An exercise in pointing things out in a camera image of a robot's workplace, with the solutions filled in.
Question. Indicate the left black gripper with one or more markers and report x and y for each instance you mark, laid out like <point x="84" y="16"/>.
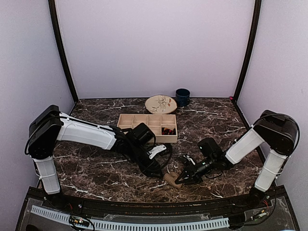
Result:
<point x="151" y="167"/>

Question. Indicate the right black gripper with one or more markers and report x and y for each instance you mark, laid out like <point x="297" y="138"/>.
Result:
<point x="193" y="173"/>

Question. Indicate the plain brown sock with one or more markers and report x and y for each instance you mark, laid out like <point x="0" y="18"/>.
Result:
<point x="170" y="179"/>

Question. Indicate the argyle black red orange sock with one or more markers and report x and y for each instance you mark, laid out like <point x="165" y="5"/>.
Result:
<point x="168" y="131"/>

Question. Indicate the wooden compartment tray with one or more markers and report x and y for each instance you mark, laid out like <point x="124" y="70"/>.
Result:
<point x="154" y="122"/>

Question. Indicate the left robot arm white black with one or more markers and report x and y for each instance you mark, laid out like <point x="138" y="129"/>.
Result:
<point x="52" y="126"/>

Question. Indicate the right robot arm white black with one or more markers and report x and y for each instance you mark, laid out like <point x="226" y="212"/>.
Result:
<point x="280" y="132"/>

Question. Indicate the cream floral ceramic plate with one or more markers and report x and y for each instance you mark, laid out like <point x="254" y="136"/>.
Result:
<point x="160" y="105"/>

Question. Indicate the dark blue mug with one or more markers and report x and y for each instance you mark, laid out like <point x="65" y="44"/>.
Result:
<point x="182" y="97"/>

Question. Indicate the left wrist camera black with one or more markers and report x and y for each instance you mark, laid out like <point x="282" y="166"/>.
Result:
<point x="143" y="134"/>

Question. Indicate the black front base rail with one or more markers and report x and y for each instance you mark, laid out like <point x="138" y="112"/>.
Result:
<point x="93" y="207"/>

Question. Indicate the white slotted cable duct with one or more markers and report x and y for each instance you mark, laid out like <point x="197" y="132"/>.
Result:
<point x="80" y="223"/>

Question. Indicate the right black frame post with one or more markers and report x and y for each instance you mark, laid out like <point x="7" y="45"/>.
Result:
<point x="249" y="49"/>

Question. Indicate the black frame post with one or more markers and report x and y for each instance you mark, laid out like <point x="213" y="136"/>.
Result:
<point x="61" y="51"/>
<point x="249" y="49"/>

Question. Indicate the left black frame post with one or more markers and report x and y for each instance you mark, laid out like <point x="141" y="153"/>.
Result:
<point x="61" y="51"/>

